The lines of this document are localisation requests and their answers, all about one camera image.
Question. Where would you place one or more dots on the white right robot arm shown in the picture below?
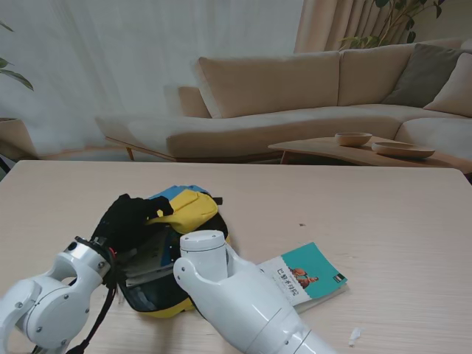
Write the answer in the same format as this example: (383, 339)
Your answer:
(239, 295)

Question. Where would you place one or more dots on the tall green leafy plant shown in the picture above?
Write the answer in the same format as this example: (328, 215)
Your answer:
(363, 41)

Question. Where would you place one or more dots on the beige pleated curtain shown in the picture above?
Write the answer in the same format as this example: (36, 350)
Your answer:
(324, 26)

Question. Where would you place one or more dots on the beige sofa cushion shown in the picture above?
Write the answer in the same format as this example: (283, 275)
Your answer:
(457, 92)

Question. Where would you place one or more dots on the white and teal cover book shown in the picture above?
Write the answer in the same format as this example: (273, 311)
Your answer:
(313, 273)

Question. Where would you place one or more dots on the beige sectional sofa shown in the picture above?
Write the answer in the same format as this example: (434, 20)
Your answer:
(258, 129)

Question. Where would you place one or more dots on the small white paper scrap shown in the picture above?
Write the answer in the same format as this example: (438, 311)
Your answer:
(354, 335)

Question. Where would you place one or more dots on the black stand leg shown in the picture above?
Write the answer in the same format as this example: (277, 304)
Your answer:
(3, 164)

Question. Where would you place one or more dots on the yellow and blue school bag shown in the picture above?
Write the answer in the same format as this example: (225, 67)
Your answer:
(195, 206)

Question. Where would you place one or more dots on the small wooden bowl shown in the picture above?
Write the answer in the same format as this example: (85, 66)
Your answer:
(353, 140)

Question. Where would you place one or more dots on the green plant with long leaves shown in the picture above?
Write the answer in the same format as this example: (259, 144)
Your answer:
(18, 78)

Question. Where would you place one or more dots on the sheer white curtain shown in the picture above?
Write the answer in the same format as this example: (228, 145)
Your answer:
(110, 55)

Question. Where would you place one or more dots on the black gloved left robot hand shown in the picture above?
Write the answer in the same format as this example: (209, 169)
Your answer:
(129, 221)

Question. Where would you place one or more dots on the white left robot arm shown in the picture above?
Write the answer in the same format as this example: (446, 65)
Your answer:
(48, 306)

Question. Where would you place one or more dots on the wide shallow wooden bowl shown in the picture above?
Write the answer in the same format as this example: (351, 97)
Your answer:
(402, 151)

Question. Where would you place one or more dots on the beige plant pot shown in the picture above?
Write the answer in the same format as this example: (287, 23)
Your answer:
(14, 140)

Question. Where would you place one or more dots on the wooden coffee table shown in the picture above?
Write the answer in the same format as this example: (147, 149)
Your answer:
(321, 149)

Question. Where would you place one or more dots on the white and blue cover book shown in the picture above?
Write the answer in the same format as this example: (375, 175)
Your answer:
(156, 250)

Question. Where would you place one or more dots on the grey sofa cushion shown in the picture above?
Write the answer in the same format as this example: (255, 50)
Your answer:
(420, 77)

